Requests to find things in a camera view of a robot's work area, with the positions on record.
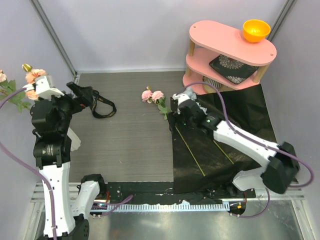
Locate blue hydrangea stem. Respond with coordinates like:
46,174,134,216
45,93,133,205
183,87,234,165

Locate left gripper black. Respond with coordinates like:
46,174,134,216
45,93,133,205
44,81,94,132

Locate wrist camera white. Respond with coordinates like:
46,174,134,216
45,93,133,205
172,93,192,109
23,75,65,101

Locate pink three-tier shelf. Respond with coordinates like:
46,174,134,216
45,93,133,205
182,20,277,95

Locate black floral square plate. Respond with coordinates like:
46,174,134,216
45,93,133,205
209,54,259,85

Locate orange plastic bowl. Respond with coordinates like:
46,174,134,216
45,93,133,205
242,19,271,43

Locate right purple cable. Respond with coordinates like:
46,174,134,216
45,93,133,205
184,81,315,219

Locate white ribbed vase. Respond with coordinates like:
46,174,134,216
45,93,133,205
67,127,81,152

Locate white slotted cable duct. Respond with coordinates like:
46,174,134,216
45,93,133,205
115,201,230,213

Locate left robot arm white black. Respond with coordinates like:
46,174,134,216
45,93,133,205
30,76,107,240

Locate black ribbon with gold lettering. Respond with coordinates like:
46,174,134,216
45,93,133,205
90,90,117,119

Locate beige ceramic bowl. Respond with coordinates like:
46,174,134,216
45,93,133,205
202,76,226,94

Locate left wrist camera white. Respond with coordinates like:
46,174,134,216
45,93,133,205
23,75,65,101

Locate purple cable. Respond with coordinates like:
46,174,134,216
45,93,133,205
184,81,315,219
0,86,134,240

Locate black wrapping paper sheet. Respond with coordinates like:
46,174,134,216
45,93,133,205
168,84,276,194

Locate aluminium frame rail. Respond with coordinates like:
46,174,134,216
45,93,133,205
29,0,81,203

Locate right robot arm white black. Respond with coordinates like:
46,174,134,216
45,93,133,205
172,93,300,198

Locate pink double rose stem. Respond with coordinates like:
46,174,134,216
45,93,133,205
141,86,206,177

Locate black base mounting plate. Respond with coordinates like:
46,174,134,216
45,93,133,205
105,181,256,205

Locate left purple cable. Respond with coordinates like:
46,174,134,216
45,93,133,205
0,86,134,240

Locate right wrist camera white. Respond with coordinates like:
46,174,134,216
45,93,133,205
172,93,192,109

